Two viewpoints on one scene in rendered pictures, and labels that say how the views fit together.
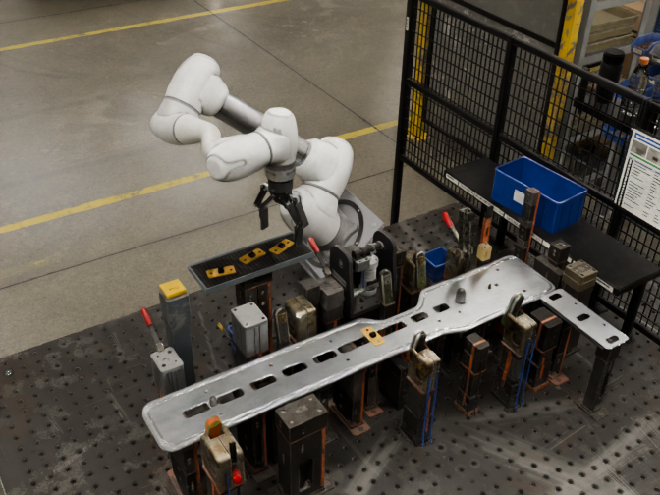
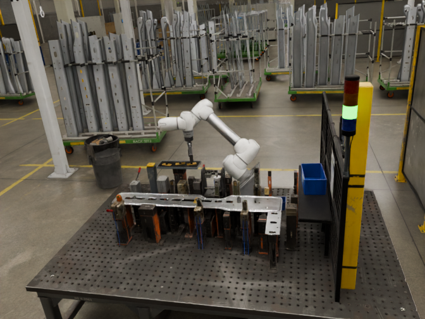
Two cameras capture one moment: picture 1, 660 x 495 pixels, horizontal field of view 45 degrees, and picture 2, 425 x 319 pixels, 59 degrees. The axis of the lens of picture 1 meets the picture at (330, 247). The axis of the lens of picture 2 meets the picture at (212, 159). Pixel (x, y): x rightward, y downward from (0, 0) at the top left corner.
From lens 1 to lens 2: 216 cm
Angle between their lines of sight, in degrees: 42
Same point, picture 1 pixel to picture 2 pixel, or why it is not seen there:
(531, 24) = not seen: outside the picture
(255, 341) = (160, 187)
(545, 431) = (244, 265)
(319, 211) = (233, 164)
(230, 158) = (161, 121)
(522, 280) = (271, 204)
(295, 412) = (145, 206)
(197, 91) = (198, 110)
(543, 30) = not seen: outside the picture
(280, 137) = (181, 119)
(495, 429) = (228, 256)
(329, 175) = (241, 152)
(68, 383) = not seen: hidden behind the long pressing
